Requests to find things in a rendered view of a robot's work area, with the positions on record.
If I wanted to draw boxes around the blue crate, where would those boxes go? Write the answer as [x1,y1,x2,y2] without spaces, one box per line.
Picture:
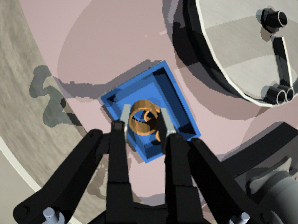
[100,60,201,163]

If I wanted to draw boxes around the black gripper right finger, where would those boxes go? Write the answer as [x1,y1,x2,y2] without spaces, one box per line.
[157,108,273,224]

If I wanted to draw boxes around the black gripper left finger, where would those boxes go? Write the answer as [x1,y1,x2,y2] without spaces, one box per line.
[13,104,137,224]

